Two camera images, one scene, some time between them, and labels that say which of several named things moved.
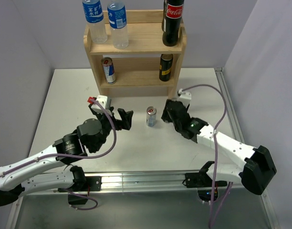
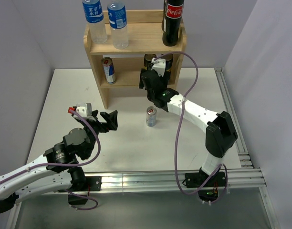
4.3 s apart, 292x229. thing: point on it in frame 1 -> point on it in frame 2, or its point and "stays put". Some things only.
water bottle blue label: [94, 15] stays put
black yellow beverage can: [165, 67] stays put
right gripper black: [165, 112] -> [165, 80]
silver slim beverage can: [151, 116] stays put
